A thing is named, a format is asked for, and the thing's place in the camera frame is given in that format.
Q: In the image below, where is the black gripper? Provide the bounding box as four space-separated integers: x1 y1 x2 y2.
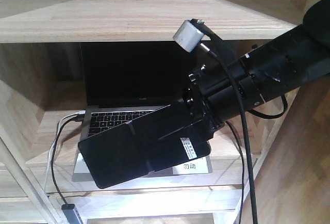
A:
158 60 265 141

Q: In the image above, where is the black purple smartphone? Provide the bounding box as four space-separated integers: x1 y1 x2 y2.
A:
78 106 213 189

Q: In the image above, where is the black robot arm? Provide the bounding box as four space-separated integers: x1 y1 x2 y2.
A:
161 0 329 144

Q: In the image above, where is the wooden desk shelf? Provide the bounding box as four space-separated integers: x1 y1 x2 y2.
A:
1 0 329 223

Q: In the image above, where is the right white laptop label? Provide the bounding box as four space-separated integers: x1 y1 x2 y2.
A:
172 157 212 175

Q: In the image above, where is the grey laptop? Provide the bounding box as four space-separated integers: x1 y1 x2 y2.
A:
71 42 213 183

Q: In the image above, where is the grey usb hub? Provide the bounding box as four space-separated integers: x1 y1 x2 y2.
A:
61 204 83 224

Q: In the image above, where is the black camera cable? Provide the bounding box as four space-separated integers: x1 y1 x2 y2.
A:
197 40 289 224

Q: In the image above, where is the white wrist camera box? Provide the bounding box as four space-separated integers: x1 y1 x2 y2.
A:
173 20 204 53

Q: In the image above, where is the black left laptop cable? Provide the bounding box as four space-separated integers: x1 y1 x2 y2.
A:
49 115 83 206

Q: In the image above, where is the white laptop cable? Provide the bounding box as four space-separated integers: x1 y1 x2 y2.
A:
42 110 86 194

